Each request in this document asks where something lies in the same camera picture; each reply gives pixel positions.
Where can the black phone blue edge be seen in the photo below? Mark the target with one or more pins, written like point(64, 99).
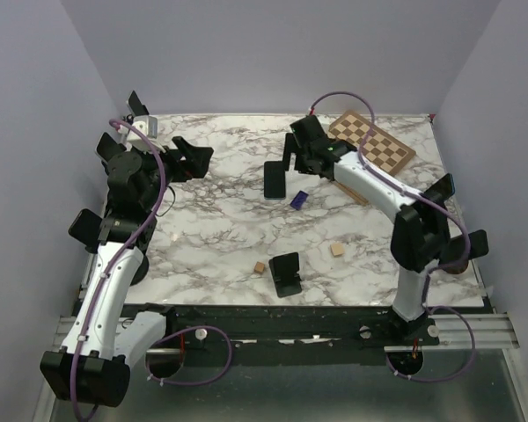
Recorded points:
point(274, 180)

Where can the brown wooden cube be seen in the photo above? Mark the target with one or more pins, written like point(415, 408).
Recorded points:
point(259, 268)

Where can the black folding phone stand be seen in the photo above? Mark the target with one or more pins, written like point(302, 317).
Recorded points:
point(285, 274)

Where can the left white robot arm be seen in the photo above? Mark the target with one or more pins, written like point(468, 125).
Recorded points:
point(94, 362)

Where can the wooden chessboard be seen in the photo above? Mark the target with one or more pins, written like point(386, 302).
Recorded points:
point(381, 149)

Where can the light wooden cube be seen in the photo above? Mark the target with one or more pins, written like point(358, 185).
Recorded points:
point(337, 249)

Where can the purple lego brick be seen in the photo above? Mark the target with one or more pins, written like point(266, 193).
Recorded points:
point(299, 200)

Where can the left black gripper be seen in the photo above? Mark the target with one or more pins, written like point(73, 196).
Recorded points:
point(195, 163)

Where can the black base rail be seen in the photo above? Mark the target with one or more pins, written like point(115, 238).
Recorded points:
point(285, 321)

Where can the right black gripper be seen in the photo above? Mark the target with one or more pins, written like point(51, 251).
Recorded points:
point(290, 147)

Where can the near left round stand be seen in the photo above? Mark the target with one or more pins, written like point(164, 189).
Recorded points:
point(141, 271)

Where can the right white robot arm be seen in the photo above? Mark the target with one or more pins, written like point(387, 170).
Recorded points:
point(419, 219)

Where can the aluminium extrusion rail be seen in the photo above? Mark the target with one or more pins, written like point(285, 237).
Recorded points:
point(444, 332)

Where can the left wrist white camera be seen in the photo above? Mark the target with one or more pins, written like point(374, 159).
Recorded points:
point(147, 126)

